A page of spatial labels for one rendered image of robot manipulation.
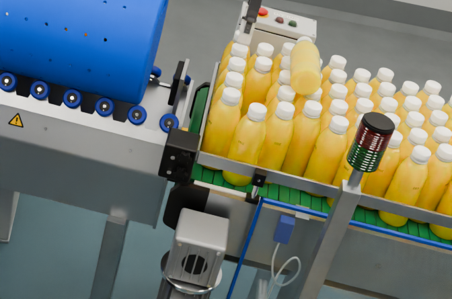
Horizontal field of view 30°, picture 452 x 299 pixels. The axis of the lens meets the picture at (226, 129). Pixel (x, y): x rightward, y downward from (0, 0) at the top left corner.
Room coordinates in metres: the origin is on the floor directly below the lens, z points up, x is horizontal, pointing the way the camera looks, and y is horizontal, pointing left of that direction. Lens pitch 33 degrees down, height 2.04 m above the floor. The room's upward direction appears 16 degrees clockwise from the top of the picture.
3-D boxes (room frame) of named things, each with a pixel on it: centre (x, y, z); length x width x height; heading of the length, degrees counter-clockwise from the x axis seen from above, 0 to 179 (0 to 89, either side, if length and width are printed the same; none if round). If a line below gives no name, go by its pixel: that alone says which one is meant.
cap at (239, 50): (1.79, 0.02, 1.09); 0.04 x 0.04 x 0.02
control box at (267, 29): (1.99, -0.05, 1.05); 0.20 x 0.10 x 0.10; 93
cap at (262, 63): (1.76, -0.04, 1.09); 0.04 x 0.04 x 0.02
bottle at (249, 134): (1.54, -0.05, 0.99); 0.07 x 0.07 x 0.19
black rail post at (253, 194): (1.48, -0.10, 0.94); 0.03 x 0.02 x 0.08; 93
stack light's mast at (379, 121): (1.35, -0.27, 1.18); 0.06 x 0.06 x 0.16
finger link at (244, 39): (1.76, 0.02, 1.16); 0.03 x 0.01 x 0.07; 93
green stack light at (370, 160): (1.35, -0.27, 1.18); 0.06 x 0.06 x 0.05
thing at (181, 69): (1.69, 0.14, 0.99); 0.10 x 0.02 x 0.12; 3
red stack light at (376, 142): (1.35, -0.27, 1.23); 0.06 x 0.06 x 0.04
